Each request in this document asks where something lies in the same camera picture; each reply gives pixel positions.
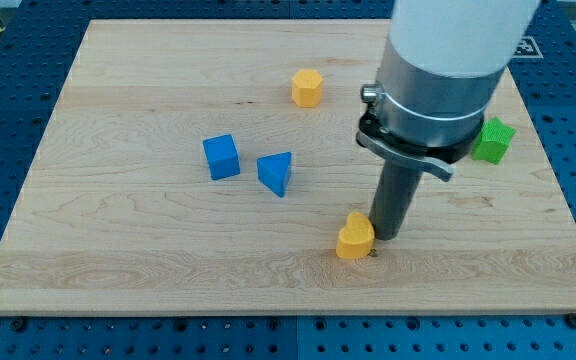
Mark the blue triangle block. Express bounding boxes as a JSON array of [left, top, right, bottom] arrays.
[[256, 152, 292, 197]]

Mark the white fiducial marker tag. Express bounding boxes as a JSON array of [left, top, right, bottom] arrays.
[[512, 36, 543, 59]]

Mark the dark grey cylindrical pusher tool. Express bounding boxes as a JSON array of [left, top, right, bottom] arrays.
[[369, 162, 422, 241]]

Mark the yellow hexagon block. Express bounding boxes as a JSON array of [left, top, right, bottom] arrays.
[[291, 69, 323, 108]]

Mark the light wooden board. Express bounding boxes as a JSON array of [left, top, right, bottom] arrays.
[[0, 20, 576, 317]]

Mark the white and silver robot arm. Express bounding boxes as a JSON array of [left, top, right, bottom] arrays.
[[357, 0, 540, 182]]

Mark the yellow heart block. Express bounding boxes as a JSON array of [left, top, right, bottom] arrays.
[[336, 212, 375, 259]]

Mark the green star block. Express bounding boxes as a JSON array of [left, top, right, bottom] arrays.
[[471, 117, 516, 164]]

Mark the blue cube block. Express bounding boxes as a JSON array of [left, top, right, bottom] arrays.
[[202, 134, 240, 180]]

